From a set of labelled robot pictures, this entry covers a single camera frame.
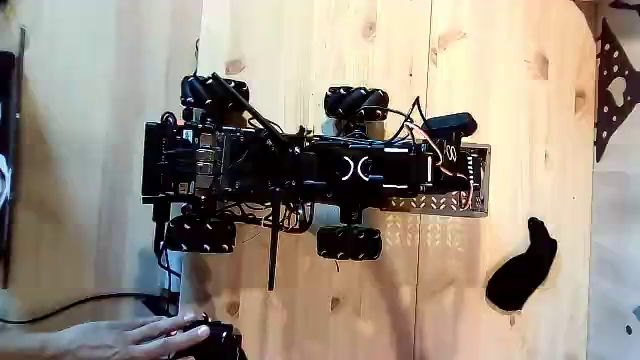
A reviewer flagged person's hand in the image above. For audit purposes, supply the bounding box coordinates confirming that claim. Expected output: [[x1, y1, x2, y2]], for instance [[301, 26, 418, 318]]
[[58, 312, 212, 360]]

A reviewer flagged black omni wheel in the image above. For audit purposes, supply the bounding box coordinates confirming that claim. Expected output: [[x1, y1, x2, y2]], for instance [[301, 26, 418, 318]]
[[179, 74, 250, 124], [323, 85, 391, 124], [163, 214, 238, 255], [315, 224, 384, 262]]

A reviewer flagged black antenna rod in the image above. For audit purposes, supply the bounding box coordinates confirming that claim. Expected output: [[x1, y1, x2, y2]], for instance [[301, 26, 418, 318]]
[[209, 72, 290, 146], [266, 187, 283, 292]]

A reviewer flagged black camera cable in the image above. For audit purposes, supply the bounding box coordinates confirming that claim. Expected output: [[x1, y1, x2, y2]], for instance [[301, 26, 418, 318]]
[[384, 96, 429, 144]]

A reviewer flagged black sock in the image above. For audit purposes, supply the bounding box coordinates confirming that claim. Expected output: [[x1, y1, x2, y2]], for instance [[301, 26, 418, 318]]
[[484, 216, 559, 314]]

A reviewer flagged black mobile robot chassis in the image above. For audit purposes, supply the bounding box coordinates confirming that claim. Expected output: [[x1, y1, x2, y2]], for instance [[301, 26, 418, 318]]
[[141, 118, 321, 207]]

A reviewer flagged black leader arm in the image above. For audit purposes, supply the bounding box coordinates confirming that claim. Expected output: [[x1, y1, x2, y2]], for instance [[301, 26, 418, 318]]
[[172, 318, 247, 360]]

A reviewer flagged black monitor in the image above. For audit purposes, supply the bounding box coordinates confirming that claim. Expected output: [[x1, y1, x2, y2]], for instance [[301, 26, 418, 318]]
[[0, 27, 27, 290]]

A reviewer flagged black power cable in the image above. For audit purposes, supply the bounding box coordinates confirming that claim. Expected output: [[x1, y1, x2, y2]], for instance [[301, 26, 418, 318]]
[[0, 291, 174, 326]]

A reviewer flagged red white servo cable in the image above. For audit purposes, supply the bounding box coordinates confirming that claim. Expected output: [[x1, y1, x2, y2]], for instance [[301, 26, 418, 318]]
[[404, 121, 476, 211]]

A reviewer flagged black perforated fabric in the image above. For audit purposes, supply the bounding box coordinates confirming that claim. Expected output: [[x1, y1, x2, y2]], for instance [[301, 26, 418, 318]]
[[593, 17, 640, 164]]

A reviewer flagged black oval camera box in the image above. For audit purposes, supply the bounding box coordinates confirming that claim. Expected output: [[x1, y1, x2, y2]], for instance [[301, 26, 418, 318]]
[[424, 112, 479, 144]]

